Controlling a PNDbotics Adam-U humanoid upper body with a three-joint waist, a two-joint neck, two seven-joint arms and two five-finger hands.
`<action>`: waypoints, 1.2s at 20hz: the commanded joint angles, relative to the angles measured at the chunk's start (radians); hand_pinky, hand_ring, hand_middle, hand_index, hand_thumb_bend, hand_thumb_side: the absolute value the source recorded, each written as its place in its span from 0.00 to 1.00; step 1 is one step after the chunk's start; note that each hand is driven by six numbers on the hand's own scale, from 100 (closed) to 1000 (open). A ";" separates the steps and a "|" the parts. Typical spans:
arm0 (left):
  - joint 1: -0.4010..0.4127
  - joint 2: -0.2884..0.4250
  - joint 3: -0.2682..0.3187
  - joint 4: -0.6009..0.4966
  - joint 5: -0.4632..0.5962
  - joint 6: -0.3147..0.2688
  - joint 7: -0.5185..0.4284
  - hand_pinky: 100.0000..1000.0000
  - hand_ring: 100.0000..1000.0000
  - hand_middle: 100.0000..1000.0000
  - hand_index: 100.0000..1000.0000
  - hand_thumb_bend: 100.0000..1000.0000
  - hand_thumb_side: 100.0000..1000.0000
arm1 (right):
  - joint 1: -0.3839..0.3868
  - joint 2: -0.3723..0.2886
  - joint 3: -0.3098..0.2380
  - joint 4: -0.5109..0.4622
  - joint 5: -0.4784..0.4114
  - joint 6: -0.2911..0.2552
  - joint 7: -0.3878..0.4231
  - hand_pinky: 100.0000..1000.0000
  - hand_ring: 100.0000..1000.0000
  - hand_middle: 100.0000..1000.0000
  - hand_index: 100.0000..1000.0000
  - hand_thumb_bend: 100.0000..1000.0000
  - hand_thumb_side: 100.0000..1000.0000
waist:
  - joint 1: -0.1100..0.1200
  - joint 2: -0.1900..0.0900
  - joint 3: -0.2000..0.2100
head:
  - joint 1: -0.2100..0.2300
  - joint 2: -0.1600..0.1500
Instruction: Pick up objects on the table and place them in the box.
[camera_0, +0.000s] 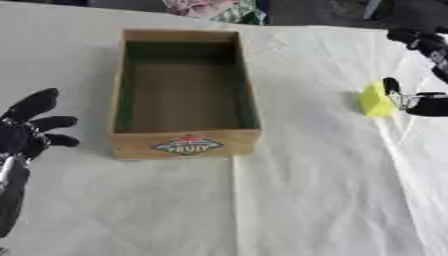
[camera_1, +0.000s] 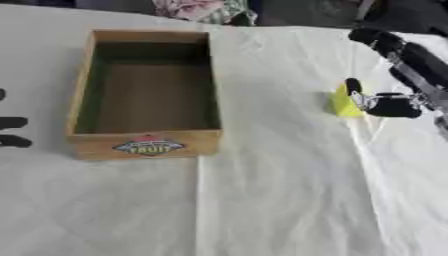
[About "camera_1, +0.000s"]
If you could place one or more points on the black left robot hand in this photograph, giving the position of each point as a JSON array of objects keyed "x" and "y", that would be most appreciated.
[{"x": 11, "y": 131}]

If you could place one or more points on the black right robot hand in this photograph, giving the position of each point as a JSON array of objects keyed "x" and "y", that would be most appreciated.
[{"x": 417, "y": 66}]

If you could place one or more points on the tan cardboard box green inside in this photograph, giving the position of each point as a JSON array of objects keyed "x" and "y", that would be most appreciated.
[{"x": 149, "y": 100}]

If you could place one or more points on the yellow block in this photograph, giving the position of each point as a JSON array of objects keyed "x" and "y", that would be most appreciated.
[{"x": 345, "y": 105}]

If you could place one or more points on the person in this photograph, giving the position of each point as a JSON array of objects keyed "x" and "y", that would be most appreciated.
[{"x": 207, "y": 10}]

